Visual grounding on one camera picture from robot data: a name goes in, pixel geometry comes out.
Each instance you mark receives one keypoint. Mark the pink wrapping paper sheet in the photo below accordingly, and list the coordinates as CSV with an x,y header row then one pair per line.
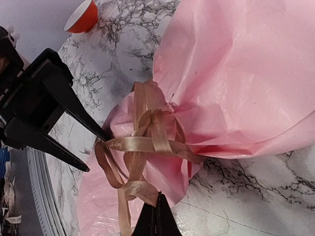
x,y
238,75

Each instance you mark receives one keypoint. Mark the beige raffia ribbon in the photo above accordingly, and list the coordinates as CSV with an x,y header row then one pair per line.
x,y
123,159

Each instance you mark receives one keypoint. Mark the white bowl with red outside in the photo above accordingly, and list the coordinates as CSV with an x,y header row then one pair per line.
x,y
83,18

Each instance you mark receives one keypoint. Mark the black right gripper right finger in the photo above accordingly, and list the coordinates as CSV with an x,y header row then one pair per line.
x,y
165,222

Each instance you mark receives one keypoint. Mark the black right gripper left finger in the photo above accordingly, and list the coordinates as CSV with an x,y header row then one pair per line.
x,y
146,224

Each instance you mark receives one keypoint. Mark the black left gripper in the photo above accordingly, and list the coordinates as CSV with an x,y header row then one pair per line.
x,y
30,100

